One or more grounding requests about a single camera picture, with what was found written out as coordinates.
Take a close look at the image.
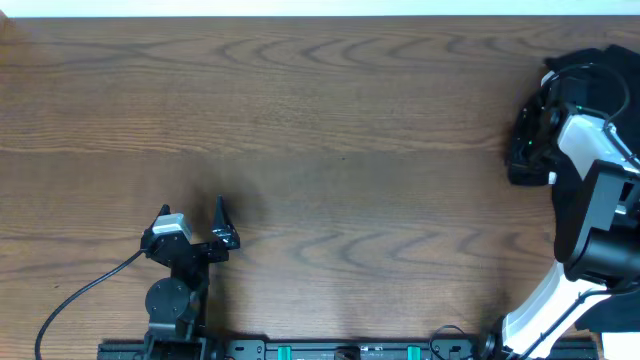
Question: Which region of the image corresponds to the black polo shirt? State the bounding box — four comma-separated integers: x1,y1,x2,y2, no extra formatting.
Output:
506,43,640,334

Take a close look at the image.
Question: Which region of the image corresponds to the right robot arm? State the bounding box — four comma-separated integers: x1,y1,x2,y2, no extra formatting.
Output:
480,93,639,359

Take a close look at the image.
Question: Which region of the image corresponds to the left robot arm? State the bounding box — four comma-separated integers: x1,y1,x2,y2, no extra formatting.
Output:
140,196,240,359

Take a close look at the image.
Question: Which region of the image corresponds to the white t-shirt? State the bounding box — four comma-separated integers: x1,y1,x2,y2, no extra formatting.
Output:
541,65,639,359

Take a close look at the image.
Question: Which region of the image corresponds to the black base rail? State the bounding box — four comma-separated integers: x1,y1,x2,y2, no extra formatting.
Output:
97,338,599,360

